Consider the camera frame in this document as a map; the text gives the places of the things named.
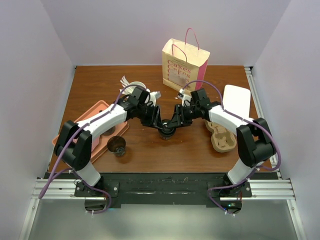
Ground salmon pink plastic tray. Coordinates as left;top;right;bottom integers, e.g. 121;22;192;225
51;99;130;165

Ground paper bag with pink handles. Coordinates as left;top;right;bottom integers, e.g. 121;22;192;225
162;37;210;93

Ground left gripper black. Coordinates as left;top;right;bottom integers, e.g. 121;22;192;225
136;103;163;129

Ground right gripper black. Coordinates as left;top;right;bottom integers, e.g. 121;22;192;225
168;104;199;129

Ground dark translucent plastic cup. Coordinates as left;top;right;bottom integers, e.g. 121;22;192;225
106;135;126;157

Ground brown pulp cup carrier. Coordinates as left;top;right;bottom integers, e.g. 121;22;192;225
204;120;237;153

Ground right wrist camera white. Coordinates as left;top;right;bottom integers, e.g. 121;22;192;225
177;88;192;107

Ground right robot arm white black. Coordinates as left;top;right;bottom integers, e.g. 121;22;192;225
164;88;279;197

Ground white cylindrical holder cup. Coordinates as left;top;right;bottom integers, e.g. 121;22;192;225
129;81;146;90

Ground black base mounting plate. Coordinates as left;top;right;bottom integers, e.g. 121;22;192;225
74;172;251;210

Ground white rectangular plate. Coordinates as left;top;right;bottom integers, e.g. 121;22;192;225
222;84;251;118

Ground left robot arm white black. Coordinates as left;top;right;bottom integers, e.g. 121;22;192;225
54;84;163;196

